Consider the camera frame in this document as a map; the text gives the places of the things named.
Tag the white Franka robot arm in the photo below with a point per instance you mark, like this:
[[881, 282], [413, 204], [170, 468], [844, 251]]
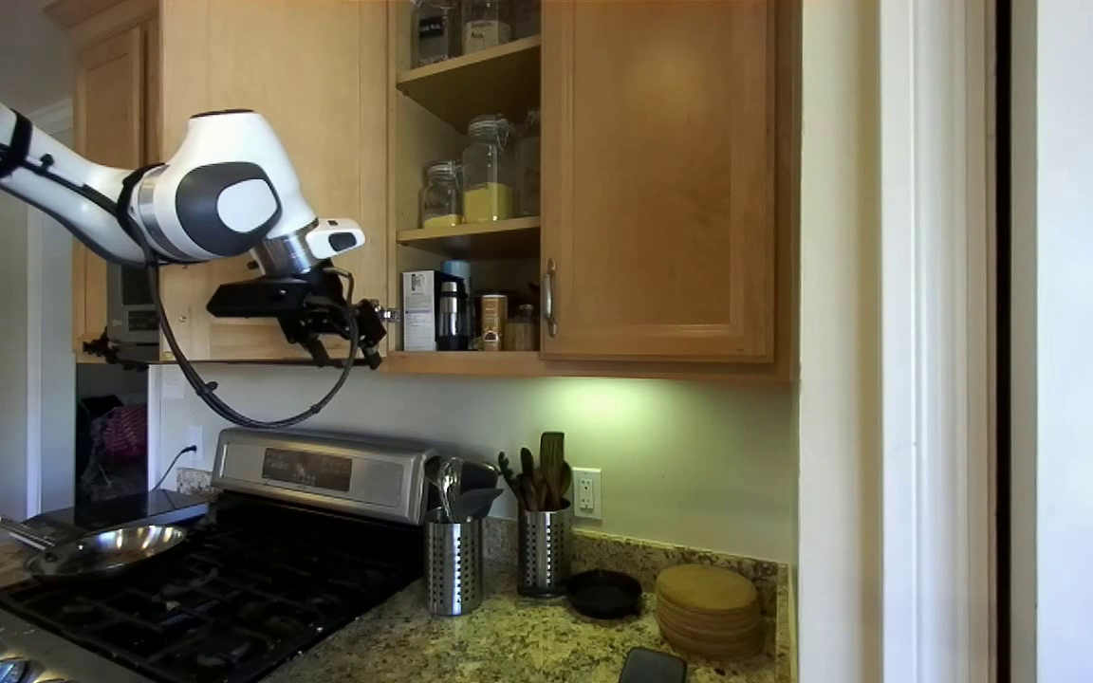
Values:
[[212, 191]]

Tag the steel frying pan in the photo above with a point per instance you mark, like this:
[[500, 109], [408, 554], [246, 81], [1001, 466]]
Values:
[[110, 545]]

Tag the perforated steel utensil holder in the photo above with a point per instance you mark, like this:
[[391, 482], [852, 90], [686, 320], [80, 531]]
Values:
[[549, 553], [452, 572]]

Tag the wooden wall cabinet frame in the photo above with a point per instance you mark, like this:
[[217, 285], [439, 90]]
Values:
[[788, 191]]

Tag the white door frame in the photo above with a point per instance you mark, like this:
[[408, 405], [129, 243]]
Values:
[[940, 343]]

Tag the short glass jar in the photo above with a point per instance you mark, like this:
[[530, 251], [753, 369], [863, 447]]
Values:
[[443, 197]]

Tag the narrow wooden cabinet door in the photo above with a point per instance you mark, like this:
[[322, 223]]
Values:
[[108, 90]]

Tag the black kitchen utensil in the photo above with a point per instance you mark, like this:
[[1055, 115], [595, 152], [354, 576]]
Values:
[[516, 478]]

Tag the small black round dish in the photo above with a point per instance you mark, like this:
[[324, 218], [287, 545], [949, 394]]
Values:
[[605, 593]]

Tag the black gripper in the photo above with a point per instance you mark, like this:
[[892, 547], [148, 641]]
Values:
[[311, 300]]

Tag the tall jar yellow contents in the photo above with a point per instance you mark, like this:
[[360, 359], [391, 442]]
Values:
[[486, 176]]

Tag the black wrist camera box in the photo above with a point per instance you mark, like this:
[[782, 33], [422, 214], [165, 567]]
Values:
[[249, 297]]

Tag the black travel mug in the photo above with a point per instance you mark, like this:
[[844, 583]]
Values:
[[452, 314]]

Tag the glass storage jar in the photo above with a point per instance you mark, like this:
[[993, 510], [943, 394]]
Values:
[[482, 24], [434, 33]]

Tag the brown wooden utensil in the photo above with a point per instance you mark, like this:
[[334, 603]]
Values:
[[557, 468]]

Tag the black nylon turner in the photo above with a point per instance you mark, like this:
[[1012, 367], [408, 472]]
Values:
[[480, 488]]

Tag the white carton box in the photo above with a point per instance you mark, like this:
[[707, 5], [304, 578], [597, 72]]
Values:
[[420, 308]]

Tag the white wall outlet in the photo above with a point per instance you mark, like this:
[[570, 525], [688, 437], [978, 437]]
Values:
[[585, 496]]

